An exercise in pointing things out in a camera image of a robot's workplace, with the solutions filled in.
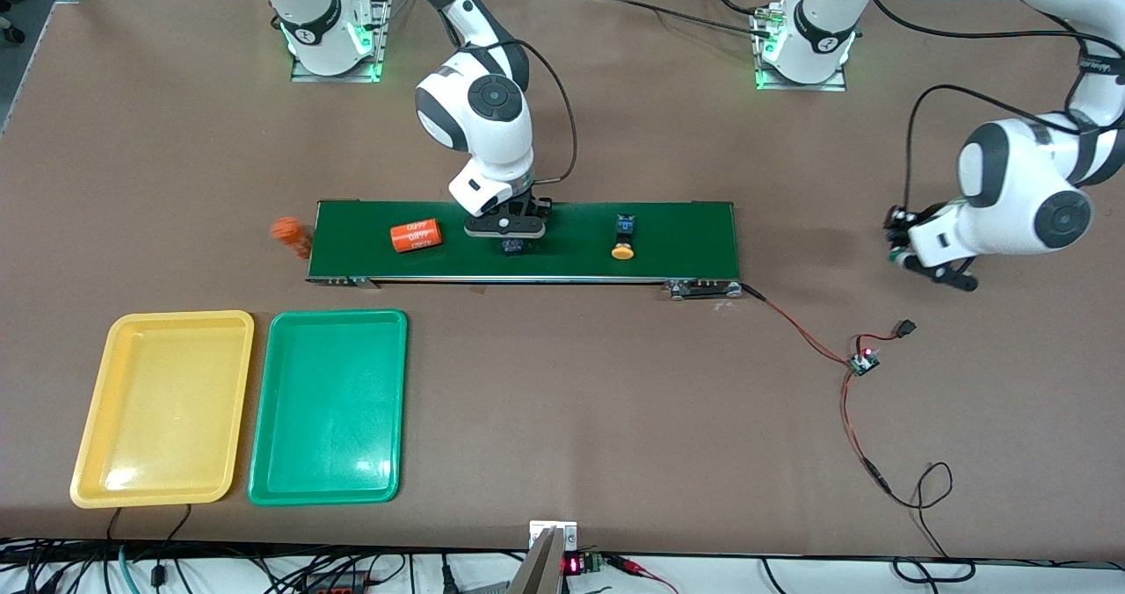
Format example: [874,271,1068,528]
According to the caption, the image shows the green conveyor belt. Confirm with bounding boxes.
[305,199,744,301]

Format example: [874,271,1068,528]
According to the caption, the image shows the green plastic tray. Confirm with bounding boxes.
[247,308,410,507]

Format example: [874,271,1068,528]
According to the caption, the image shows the red clip lead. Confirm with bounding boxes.
[606,554,679,594]

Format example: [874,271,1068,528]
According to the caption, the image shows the red power strip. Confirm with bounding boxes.
[299,572,374,594]

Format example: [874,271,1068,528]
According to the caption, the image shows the yellow plastic tray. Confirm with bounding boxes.
[69,310,256,510]

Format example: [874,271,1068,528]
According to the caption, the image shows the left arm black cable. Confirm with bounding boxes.
[853,0,1113,217]

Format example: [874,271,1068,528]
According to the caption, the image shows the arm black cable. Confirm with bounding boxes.
[853,0,1113,217]
[505,39,579,186]

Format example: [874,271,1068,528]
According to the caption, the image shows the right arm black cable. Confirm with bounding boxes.
[505,39,579,186]

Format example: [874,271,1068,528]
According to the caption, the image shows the black plug with wire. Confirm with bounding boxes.
[866,318,918,345]

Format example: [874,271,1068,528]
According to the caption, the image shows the red black conveyor wire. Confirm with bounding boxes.
[738,283,858,366]

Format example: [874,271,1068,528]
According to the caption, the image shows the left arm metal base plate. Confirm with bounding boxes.
[752,1,849,92]

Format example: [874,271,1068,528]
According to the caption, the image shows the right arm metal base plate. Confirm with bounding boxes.
[290,0,394,83]

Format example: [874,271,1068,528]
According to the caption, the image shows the black cable on table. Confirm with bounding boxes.
[606,0,779,34]

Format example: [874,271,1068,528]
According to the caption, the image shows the red black power wire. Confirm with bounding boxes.
[840,370,976,583]

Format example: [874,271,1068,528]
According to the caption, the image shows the grey metal camera bracket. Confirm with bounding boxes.
[508,520,579,594]

